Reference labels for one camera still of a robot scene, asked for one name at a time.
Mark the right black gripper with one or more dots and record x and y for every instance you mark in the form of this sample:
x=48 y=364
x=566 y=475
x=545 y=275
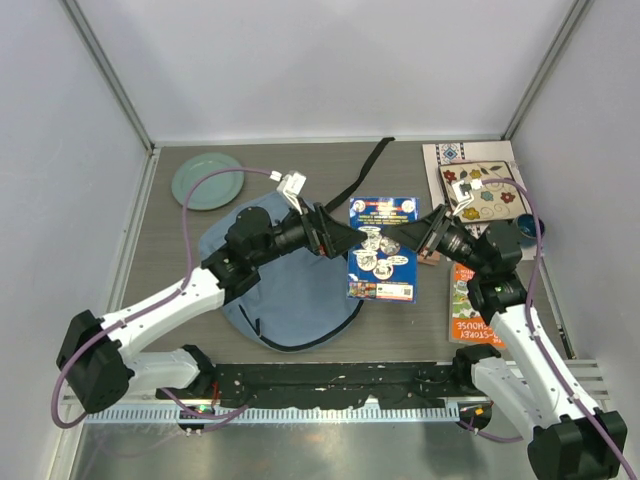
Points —
x=425 y=233

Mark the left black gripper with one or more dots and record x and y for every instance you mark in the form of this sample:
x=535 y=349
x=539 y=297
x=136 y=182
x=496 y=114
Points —
x=330 y=237

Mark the blue illustrated book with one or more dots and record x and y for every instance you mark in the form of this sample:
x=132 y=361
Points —
x=380 y=268

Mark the light blue backpack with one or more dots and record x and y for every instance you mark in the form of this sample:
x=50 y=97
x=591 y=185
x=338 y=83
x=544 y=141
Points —
x=300 y=301

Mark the orange 78-storey treehouse book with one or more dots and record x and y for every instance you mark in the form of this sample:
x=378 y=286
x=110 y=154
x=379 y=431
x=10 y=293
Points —
x=465 y=325

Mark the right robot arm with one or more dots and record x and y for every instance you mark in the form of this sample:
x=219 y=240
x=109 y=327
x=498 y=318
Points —
x=568 y=435

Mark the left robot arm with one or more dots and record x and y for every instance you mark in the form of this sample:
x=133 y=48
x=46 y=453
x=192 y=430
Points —
x=100 y=357

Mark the floral square plate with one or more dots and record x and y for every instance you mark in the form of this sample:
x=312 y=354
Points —
x=492 y=202

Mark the dark blue mug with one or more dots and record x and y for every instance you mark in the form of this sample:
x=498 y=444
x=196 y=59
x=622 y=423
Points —
x=528 y=226

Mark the patterned white placemat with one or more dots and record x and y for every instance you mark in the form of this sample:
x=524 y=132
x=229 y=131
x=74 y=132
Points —
x=437 y=154

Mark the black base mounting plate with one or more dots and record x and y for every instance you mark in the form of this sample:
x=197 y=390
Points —
x=332 y=386

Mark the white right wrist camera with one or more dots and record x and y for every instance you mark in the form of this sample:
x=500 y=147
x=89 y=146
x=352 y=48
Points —
x=463 y=194

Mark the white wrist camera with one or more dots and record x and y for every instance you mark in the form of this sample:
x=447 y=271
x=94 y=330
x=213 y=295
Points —
x=289 y=186
x=463 y=194

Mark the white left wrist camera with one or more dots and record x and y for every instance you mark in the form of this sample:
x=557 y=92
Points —
x=289 y=186

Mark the slotted cable duct rail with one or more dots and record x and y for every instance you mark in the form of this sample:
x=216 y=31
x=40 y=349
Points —
x=369 y=413

